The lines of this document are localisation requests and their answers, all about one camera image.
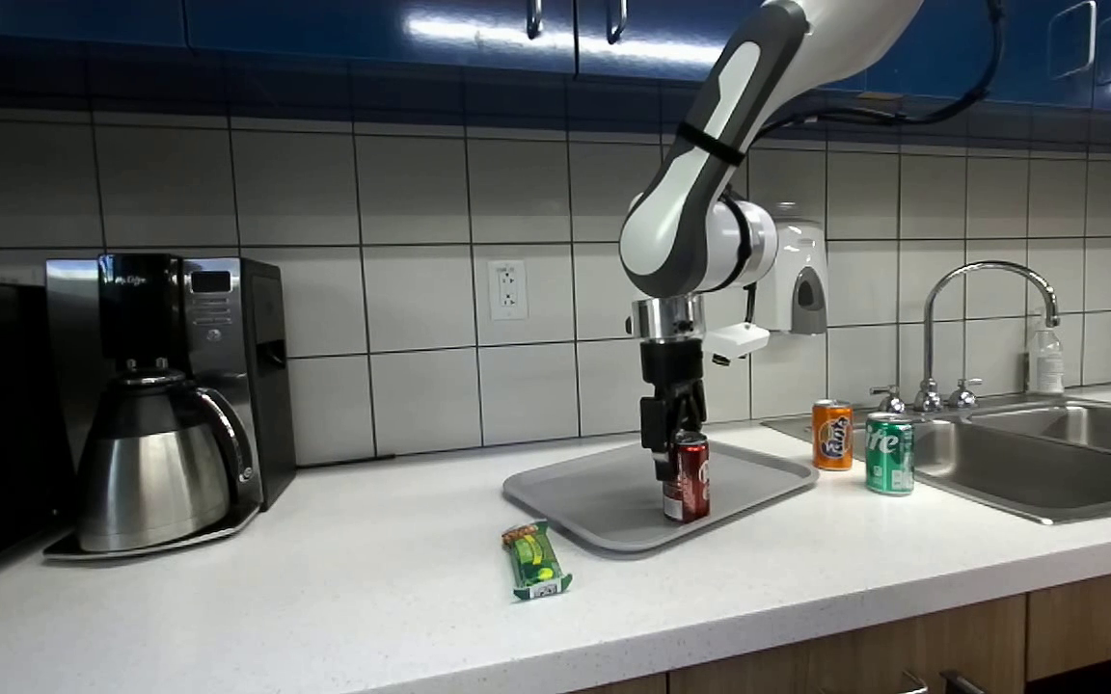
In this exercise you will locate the grey plastic tray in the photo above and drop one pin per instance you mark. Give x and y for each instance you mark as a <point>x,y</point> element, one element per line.
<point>580,503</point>

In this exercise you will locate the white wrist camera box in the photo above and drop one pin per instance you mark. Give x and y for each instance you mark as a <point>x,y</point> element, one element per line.
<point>740,341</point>

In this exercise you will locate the steel coffee carafe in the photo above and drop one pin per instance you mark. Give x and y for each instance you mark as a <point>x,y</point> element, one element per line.
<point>151,476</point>

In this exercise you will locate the white wall power outlet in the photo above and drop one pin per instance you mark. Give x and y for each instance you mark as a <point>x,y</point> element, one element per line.
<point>507,289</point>

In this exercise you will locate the green snack packet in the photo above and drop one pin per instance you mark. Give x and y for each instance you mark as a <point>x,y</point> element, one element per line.
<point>533,564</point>

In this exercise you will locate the red Dr Pepper can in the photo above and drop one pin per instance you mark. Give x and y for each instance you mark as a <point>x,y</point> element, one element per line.
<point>692,486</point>

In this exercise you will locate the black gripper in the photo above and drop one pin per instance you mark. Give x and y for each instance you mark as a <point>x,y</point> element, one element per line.
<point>673,372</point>

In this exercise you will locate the orange Fanta can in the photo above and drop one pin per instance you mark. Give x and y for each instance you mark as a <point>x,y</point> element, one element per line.
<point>835,438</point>

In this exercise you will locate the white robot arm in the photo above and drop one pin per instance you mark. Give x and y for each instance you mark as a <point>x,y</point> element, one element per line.
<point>683,217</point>

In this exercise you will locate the black steel coffee maker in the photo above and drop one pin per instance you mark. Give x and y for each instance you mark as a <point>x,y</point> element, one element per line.
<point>250,348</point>

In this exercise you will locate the clear soap bottle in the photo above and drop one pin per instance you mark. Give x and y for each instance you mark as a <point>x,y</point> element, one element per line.
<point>1047,369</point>

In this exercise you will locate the wooden lower cabinets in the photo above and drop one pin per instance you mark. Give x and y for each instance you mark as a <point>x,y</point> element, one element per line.
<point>864,656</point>

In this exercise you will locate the green soda can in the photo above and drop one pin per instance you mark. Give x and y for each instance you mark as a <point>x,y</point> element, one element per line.
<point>890,456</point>

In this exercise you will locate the chrome gooseneck faucet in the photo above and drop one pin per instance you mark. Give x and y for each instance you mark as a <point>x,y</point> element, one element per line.
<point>929,348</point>

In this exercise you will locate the stainless steel double sink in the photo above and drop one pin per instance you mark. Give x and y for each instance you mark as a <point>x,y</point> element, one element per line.
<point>1069,467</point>

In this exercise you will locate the white wall soap dispenser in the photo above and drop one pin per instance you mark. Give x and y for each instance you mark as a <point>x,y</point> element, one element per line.
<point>808,289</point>

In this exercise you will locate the blue upper cabinets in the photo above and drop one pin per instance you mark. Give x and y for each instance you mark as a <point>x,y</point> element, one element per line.
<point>259,40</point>

